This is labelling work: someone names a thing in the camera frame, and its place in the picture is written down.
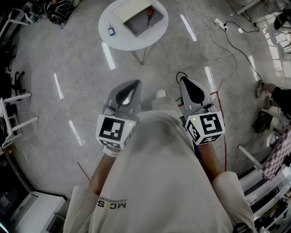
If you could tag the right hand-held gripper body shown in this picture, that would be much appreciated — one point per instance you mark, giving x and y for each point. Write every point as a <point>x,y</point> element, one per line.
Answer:
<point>211,125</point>

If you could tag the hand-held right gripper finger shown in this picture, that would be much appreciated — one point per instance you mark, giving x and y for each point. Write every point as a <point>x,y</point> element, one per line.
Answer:
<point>208,95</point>
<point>185,100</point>

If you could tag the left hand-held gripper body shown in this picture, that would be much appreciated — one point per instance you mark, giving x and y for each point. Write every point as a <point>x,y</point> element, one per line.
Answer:
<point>111,130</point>

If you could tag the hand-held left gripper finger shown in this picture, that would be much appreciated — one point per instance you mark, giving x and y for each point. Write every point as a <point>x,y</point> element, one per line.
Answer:
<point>112,95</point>
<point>138,95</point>

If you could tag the white box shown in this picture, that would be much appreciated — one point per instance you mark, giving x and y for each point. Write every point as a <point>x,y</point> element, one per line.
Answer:
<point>136,13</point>

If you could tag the red black screwdriver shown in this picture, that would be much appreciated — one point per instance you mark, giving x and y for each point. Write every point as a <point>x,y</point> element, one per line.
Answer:
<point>150,14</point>

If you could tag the person's left forearm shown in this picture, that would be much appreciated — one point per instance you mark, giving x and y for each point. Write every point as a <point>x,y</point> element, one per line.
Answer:
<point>102,173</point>

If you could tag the person's right forearm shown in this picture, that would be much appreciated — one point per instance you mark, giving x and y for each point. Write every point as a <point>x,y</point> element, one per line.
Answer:
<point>211,161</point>

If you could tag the person's beige trousers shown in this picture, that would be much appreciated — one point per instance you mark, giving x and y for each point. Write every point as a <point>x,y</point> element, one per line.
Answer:
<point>164,104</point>

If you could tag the white wristband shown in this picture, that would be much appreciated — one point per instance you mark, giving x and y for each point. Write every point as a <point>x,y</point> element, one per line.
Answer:
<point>110,153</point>

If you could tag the person's white shoe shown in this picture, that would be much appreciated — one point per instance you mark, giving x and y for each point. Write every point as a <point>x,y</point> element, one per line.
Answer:
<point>161,93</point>

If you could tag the white table legs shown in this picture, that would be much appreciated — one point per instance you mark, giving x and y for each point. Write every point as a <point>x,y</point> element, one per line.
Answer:
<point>249,157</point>

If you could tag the black bag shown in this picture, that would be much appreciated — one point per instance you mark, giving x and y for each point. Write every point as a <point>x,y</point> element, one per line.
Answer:
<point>262,123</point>

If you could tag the round white table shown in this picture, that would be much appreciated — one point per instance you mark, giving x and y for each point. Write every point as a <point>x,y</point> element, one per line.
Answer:
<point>122,41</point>

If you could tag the small blue white device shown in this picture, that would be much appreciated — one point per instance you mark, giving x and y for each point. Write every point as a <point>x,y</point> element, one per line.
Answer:
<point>111,31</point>

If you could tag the person's beige shirt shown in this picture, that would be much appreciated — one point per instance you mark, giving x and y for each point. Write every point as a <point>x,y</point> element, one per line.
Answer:
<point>159,177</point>

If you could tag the white power strip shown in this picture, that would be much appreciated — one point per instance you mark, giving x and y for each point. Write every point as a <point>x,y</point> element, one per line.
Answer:
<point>221,24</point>

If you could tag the pink checkered cloth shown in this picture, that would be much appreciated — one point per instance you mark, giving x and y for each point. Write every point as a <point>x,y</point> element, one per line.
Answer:
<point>278,154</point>

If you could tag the cluttered white shelf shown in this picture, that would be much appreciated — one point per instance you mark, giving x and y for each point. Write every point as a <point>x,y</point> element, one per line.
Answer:
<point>270,200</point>

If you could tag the black office chair base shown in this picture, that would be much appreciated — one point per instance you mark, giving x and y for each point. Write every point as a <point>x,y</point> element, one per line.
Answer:
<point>17,82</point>

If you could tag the black waist device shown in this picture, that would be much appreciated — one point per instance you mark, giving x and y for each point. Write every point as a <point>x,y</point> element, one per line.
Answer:
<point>242,228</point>

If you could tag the dark computer monitor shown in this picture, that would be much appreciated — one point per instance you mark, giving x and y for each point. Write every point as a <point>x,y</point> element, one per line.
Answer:
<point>9,184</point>

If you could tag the white metal table frame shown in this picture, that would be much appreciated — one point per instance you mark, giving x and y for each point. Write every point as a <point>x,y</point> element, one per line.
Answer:
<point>22,123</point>

